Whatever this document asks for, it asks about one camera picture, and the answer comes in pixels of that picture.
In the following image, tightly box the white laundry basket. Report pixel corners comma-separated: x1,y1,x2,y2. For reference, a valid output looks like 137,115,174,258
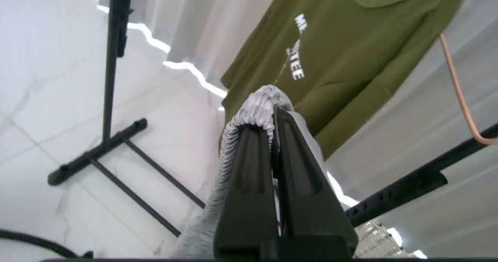
352,219,419,260

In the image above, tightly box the black clothes rack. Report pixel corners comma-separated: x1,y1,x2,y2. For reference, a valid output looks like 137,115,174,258
47,0,498,239

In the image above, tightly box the green printed shirt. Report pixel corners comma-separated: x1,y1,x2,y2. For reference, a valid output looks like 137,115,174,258
219,0,467,160

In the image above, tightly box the pale grey garment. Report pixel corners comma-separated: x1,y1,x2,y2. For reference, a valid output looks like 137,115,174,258
170,84,328,260

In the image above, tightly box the white curtain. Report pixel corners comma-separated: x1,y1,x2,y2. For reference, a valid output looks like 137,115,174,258
69,0,498,260

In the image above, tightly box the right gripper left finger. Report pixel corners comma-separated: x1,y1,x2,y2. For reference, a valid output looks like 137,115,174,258
213,124,282,260

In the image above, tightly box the pink clothes hanger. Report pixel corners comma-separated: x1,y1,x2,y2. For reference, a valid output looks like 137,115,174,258
438,32,498,146

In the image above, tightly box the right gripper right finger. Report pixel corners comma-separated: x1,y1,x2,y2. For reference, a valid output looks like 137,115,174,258
272,106,359,260

